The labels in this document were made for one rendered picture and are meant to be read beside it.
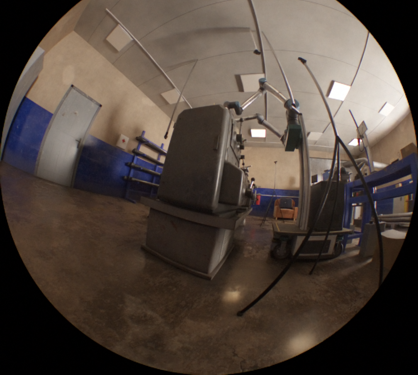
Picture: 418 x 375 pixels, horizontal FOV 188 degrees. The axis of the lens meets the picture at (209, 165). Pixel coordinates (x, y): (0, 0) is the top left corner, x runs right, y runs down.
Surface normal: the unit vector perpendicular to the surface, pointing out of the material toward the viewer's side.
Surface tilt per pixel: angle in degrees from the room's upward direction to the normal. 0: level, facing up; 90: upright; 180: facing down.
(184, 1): 180
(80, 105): 90
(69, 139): 90
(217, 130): 90
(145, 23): 180
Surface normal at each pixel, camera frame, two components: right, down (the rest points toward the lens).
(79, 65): 0.92, 0.06
